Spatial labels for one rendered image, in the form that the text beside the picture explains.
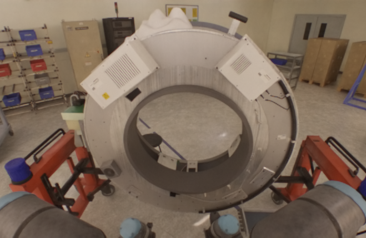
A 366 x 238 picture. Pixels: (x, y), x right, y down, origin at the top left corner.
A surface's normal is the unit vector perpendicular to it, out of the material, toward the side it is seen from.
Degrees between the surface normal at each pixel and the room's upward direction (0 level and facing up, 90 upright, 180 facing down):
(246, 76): 90
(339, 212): 25
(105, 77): 90
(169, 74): 90
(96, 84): 90
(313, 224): 30
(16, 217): 15
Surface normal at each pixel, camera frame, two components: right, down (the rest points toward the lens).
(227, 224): 0.14, -0.70
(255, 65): -0.07, 0.47
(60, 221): 0.48, -0.85
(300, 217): -0.48, -0.73
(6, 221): -0.15, -0.65
